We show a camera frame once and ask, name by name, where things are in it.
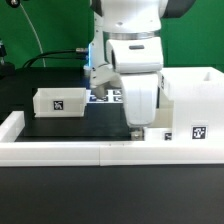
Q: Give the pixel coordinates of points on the white sheet with markers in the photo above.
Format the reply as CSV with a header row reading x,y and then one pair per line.
x,y
112,96

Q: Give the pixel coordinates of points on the black stand at left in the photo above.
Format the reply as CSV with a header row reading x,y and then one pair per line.
x,y
6,68

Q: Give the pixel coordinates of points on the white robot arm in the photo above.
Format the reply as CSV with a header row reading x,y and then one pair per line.
x,y
126,52

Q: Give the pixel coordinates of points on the white U-shaped border fence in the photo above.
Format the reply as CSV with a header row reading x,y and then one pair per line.
x,y
158,152

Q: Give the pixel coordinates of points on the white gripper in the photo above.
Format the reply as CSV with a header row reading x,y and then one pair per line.
x,y
139,95

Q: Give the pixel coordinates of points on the white drawer cabinet frame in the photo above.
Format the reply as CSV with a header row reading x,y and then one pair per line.
x,y
195,97

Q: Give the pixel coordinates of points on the white drawer box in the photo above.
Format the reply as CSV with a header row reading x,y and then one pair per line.
x,y
59,102
157,134

